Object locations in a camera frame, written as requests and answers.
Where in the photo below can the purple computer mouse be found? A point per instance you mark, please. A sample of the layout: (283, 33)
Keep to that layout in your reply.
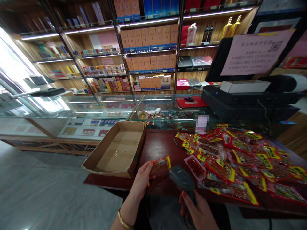
(189, 99)

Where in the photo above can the glass display counter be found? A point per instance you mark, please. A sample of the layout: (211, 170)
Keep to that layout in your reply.
(96, 115)

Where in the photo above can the black barcode scanner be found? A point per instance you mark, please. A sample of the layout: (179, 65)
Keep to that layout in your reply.
(182, 179)

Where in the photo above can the open cardboard box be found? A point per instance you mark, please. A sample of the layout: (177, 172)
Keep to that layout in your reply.
(115, 151)

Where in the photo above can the pink paper notice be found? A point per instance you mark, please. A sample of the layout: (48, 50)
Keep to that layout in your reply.
(256, 52)

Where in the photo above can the pile of red-yellow snack packs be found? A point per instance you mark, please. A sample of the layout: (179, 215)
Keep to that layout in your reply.
(242, 163)

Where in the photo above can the shelf with bottles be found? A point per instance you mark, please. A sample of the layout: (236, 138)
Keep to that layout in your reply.
(206, 40)

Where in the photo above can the red snack packet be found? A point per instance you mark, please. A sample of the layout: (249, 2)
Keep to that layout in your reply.
(160, 166)

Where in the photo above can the white power adapter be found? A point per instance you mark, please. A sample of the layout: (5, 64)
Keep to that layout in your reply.
(157, 110)

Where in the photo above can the person's left fingers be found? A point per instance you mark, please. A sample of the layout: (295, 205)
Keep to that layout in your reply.
(151, 180)

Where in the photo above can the black checkout terminal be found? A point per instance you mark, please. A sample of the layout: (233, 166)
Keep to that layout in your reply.
(45, 87)

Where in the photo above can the person's right fingers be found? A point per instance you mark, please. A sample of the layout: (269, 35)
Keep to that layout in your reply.
(198, 197)

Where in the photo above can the person's left thumb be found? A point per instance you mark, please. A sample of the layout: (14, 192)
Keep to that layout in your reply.
(147, 166)

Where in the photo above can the black cash register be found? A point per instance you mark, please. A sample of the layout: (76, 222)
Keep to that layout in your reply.
(249, 103)

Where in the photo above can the person's right hand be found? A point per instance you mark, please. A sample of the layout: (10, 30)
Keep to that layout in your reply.
(202, 213)

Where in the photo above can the person's body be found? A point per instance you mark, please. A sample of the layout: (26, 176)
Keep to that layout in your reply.
(168, 213)

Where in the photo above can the red mouse pad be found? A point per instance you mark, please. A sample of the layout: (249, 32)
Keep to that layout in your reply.
(192, 103)

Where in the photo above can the person's left hand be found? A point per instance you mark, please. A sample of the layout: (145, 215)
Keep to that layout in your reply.
(140, 178)

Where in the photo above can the shelf with cigarette packs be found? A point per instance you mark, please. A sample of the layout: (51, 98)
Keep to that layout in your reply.
(79, 52)

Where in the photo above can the small heap of snack packs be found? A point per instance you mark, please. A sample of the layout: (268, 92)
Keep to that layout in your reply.
(153, 117)

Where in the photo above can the white flat carton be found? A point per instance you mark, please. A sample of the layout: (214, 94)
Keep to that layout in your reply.
(244, 86)

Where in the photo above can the shelf with orange cartons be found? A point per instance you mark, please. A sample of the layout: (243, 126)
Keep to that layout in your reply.
(150, 48)

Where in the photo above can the person's right thumb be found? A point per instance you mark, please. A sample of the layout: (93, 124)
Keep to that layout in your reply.
(184, 200)

